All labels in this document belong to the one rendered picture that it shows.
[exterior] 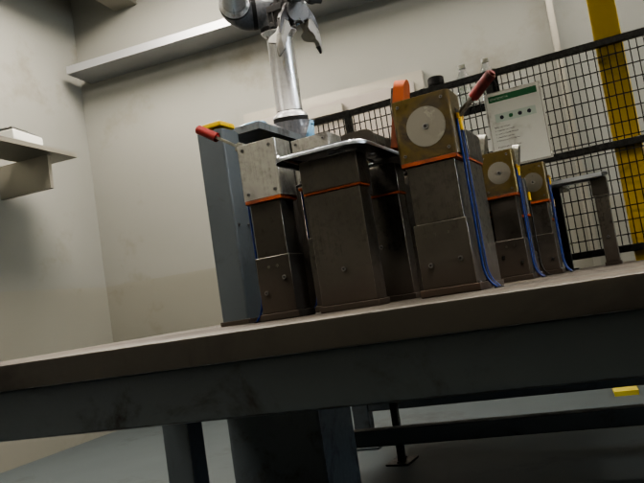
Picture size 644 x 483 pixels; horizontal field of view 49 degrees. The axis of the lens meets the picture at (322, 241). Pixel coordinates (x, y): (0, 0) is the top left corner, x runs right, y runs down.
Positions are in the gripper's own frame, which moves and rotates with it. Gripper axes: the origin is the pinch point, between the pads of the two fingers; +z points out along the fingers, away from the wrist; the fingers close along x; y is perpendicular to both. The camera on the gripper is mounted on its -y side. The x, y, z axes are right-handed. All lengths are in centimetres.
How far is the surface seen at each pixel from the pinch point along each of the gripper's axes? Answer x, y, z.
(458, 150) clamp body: 27, -62, 27
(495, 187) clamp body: -30, -33, 42
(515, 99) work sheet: -125, 14, 21
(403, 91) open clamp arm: 26, -51, 15
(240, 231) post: 37, -9, 39
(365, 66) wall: -249, 196, -18
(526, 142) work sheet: -123, 9, 38
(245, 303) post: 42, -12, 54
